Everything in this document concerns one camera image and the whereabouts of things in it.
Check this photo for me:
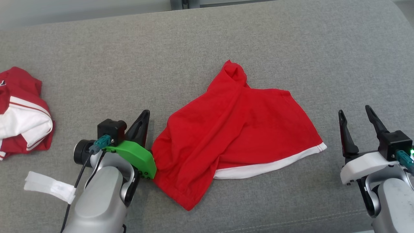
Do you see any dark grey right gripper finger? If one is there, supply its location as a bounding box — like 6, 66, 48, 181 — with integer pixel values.
338, 110, 359, 155
365, 105, 390, 139

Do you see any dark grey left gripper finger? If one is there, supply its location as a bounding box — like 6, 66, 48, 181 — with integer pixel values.
125, 110, 150, 148

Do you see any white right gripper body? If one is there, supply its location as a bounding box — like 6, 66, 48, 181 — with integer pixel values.
340, 151, 400, 185

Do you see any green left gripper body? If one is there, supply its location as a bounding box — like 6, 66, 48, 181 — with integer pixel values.
105, 140, 157, 179

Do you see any red shorts white trim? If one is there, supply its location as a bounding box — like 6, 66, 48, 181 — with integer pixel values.
151, 60, 327, 211

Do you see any red Bulls 23 jersey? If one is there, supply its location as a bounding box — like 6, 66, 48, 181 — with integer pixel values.
0, 67, 55, 161

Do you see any grey fabric sofa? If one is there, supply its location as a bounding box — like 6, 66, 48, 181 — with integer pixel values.
0, 0, 414, 233

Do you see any white tape strip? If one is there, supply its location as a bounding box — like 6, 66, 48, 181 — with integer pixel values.
24, 171, 76, 204

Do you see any teal left camera connector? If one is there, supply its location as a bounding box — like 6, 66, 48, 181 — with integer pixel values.
89, 135, 112, 154

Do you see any teal camera connector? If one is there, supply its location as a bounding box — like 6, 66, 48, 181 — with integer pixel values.
89, 135, 112, 154
395, 150, 414, 173

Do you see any teal right camera connector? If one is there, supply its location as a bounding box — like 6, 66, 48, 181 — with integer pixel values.
395, 150, 414, 173

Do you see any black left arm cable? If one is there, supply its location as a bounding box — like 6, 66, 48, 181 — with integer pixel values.
60, 151, 95, 233

